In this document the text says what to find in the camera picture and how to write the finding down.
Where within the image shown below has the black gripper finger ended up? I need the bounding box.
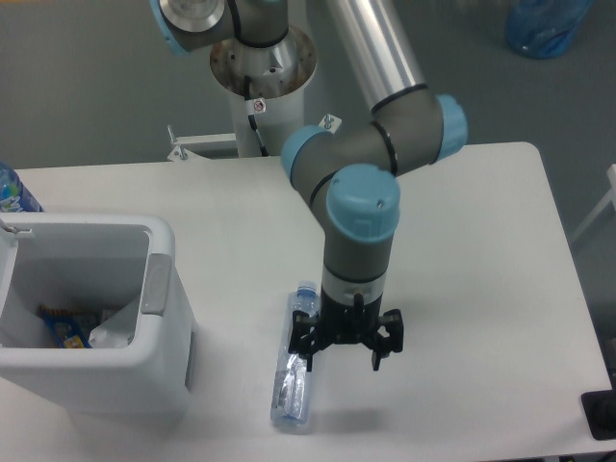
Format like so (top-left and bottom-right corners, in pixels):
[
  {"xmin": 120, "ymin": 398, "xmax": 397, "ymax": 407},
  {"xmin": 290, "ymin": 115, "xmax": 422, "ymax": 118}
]
[
  {"xmin": 363, "ymin": 309, "xmax": 403, "ymax": 372},
  {"xmin": 288, "ymin": 310, "xmax": 333, "ymax": 372}
]

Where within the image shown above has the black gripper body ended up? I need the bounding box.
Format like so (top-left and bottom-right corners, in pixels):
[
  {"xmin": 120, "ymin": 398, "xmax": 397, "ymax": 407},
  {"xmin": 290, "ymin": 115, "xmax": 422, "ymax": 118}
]
[{"xmin": 315, "ymin": 290, "xmax": 383, "ymax": 347}]

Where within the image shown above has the clear plastic bottle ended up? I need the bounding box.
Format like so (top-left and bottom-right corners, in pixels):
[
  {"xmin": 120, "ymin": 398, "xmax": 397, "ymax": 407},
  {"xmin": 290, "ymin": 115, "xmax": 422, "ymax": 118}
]
[{"xmin": 270, "ymin": 281, "xmax": 321, "ymax": 429}]

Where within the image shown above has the white paper wrapper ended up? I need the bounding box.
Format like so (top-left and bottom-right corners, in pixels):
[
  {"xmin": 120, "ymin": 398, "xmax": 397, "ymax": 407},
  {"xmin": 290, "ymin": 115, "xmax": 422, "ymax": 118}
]
[{"xmin": 89, "ymin": 297, "xmax": 139, "ymax": 348}]

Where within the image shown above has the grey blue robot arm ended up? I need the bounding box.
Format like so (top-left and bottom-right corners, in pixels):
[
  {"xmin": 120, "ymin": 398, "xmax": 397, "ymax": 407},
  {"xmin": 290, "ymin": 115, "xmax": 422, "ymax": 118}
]
[{"xmin": 150, "ymin": 1, "xmax": 468, "ymax": 364}]

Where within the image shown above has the white trash can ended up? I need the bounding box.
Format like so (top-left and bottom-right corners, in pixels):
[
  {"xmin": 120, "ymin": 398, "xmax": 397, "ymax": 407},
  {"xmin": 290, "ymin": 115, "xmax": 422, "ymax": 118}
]
[{"xmin": 1, "ymin": 213, "xmax": 197, "ymax": 414}]

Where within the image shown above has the black device at edge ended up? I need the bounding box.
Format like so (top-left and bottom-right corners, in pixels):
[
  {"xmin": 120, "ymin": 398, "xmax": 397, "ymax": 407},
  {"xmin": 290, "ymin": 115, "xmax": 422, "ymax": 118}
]
[{"xmin": 581, "ymin": 390, "xmax": 615, "ymax": 441}]

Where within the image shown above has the blue snack wrapper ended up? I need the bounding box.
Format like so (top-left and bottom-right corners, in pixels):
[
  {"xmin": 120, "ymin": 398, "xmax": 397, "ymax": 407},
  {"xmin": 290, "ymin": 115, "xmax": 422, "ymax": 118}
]
[{"xmin": 38, "ymin": 305, "xmax": 98, "ymax": 349}]

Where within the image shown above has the blue labelled bottle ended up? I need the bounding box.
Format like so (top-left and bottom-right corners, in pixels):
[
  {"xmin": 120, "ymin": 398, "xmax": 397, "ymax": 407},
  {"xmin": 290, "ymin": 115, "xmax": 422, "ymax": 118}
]
[{"xmin": 1, "ymin": 163, "xmax": 44, "ymax": 213}]

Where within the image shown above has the blue plastic bag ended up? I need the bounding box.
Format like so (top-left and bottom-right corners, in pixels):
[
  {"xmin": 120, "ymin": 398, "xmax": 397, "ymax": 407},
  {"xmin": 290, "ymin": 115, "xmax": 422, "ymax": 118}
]
[{"xmin": 503, "ymin": 0, "xmax": 595, "ymax": 60}]

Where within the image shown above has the white pedestal foot bracket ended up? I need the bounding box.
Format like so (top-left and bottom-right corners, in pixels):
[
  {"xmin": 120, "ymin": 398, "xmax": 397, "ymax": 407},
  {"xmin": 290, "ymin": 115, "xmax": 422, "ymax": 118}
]
[{"xmin": 166, "ymin": 114, "xmax": 344, "ymax": 163}]

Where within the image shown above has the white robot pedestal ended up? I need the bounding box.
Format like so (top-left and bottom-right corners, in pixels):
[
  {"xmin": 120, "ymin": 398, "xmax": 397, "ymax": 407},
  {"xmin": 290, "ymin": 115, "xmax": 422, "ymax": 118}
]
[{"xmin": 210, "ymin": 25, "xmax": 317, "ymax": 158}]

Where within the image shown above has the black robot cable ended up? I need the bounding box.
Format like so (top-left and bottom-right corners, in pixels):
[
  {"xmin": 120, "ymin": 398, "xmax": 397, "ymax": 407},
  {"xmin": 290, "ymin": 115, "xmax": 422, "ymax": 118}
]
[{"xmin": 243, "ymin": 74, "xmax": 270, "ymax": 158}]

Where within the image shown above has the white frame at right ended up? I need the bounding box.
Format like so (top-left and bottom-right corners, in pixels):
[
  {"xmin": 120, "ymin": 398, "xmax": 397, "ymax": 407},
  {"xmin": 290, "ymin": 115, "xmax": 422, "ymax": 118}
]
[{"xmin": 570, "ymin": 164, "xmax": 615, "ymax": 251}]

